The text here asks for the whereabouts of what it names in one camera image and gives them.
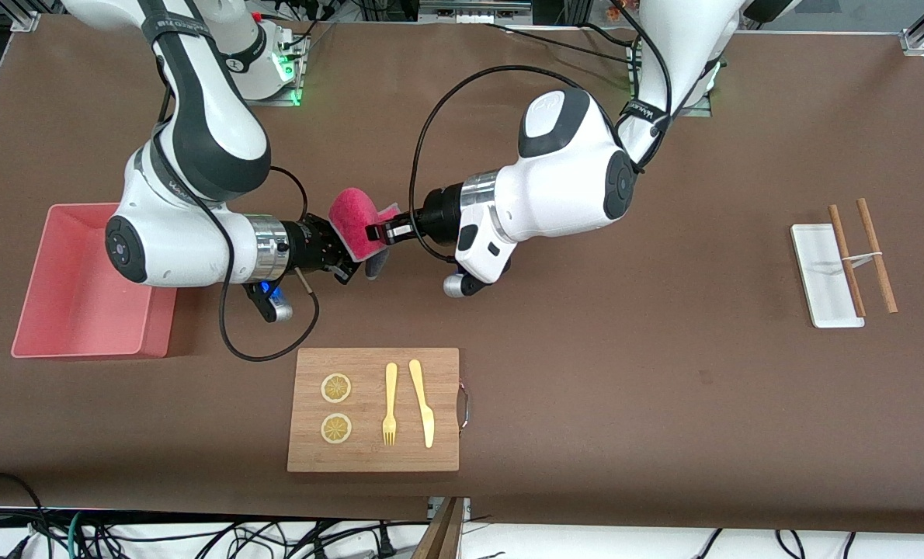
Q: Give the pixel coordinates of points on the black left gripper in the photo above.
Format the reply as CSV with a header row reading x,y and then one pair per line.
x,y
439,213

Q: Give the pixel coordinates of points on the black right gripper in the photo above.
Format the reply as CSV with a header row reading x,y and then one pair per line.
x,y
310,244

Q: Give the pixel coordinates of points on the pink and grey microfibre cloth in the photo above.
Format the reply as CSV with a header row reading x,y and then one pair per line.
x,y
353,221

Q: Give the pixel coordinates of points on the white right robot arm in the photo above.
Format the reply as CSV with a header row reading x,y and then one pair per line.
x,y
206,132

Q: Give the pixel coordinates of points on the lemon slice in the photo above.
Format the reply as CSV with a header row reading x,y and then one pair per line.
x,y
336,428
336,388

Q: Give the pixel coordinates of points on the yellow plastic fork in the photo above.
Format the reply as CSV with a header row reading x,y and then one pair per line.
x,y
390,388

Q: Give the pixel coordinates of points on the yellow plastic knife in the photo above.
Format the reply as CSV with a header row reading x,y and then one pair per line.
x,y
423,404

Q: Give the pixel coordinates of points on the bamboo cutting board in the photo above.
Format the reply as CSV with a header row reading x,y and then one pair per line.
x,y
373,458

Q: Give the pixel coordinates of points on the grey power strip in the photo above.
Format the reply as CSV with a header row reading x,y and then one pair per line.
x,y
474,14

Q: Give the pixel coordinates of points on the pink plastic bin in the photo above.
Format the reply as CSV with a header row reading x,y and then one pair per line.
x,y
81,295

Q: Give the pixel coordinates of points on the black power plug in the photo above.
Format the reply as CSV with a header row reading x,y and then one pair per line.
x,y
386,546

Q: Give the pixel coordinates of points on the white rectangular tray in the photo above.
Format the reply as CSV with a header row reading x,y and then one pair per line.
x,y
815,299

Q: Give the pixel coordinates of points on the wooden rod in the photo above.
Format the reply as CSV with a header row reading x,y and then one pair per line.
x,y
866,221
838,225

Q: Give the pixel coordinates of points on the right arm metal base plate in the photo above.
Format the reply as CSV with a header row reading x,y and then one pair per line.
x,y
291,93

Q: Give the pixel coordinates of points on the small metal bracket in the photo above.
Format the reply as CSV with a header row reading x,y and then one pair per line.
x,y
466,508

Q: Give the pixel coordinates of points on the thin metal rod bracket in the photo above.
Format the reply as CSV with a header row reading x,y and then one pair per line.
x,y
866,257

